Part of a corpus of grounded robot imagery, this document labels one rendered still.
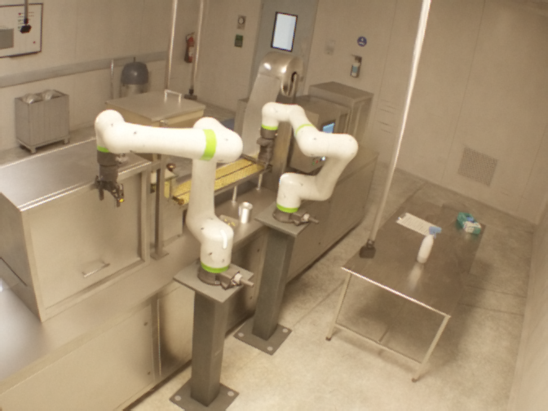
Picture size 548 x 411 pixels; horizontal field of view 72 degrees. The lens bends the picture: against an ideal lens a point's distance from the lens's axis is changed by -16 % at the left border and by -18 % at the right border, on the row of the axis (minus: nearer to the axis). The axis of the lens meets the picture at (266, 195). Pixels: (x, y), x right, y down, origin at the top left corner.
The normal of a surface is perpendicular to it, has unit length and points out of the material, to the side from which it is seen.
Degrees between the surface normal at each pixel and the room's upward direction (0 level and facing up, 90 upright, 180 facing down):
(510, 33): 90
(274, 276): 90
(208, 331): 90
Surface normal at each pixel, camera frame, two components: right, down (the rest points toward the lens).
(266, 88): -0.48, 0.00
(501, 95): -0.56, 0.29
